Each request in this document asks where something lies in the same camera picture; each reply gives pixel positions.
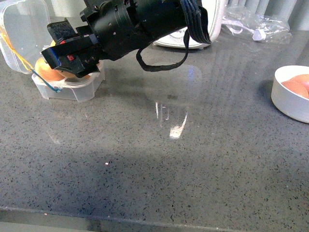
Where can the brown egg front in bowl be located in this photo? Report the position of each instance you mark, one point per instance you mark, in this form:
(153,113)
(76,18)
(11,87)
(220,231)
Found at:
(303,79)

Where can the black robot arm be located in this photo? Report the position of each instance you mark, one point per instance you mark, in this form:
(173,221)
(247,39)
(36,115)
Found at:
(114,28)

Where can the white soy milk maker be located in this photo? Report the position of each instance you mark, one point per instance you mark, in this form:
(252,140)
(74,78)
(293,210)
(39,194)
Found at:
(203,22)

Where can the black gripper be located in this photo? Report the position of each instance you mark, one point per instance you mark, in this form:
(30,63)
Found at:
(76,51)

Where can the yellow rubber band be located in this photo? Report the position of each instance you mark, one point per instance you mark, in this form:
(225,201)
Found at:
(6,39)

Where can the brown egg in box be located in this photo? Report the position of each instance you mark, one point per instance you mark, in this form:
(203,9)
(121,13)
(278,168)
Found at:
(44,70)

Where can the blue rubber band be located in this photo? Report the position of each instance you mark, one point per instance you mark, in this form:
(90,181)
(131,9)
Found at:
(55,89)

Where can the clear plastic egg box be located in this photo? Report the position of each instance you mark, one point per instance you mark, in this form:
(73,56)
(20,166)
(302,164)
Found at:
(25,23)

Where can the white bowl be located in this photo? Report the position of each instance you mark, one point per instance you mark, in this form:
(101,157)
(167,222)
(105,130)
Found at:
(289,103)

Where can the clear plastic bag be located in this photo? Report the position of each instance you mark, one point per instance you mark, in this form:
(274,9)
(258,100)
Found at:
(243,23)

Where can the grey curtain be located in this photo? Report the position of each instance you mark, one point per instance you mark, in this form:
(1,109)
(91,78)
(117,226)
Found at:
(295,12)

